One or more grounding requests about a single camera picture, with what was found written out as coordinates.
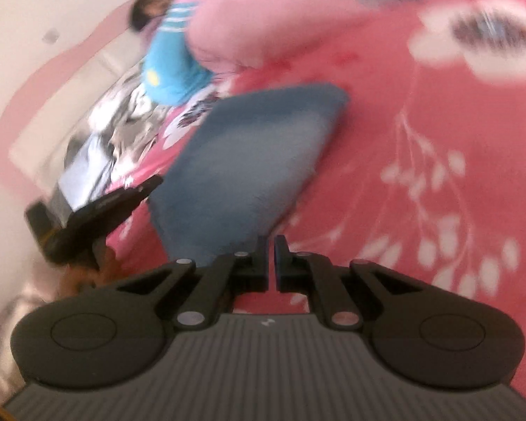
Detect blue denim jeans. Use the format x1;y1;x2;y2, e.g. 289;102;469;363
148;84;349;265

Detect left hand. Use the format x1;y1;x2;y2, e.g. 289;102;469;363
57;247;121;299

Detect light blue sweatshirt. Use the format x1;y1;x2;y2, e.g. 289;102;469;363
48;134;115;224

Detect pink cream headboard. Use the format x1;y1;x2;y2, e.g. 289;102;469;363
0;4;146;203

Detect white grey patterned blanket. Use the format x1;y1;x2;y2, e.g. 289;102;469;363
88;63;172;165

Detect red floral bed blanket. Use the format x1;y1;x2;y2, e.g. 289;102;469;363
218;0;526;397

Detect person in purple top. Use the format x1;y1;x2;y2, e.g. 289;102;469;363
128;0;172;32

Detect pink floral duvet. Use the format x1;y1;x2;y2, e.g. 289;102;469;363
174;0;526;73

